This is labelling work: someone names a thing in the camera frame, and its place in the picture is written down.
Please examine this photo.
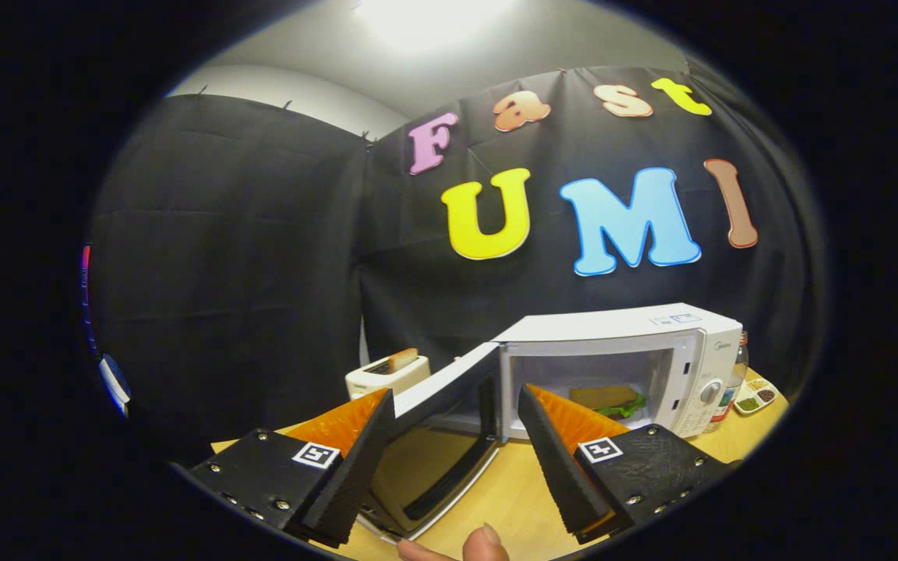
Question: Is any clear plastic water bottle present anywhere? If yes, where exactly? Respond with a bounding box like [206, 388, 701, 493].
[705, 330, 750, 434]

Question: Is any white divided bean dish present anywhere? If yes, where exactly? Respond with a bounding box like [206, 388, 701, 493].
[733, 376, 779, 415]

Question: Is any lettuce sandwich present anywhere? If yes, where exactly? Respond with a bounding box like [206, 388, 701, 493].
[568, 385, 647, 419]

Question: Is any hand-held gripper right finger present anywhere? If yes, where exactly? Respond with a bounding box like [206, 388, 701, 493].
[517, 383, 734, 545]

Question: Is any white microwave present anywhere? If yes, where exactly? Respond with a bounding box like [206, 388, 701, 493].
[355, 302, 744, 542]

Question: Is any cream toaster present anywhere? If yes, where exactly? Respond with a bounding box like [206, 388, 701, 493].
[345, 355, 432, 402]

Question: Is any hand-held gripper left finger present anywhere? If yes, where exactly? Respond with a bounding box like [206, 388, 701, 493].
[188, 387, 397, 549]

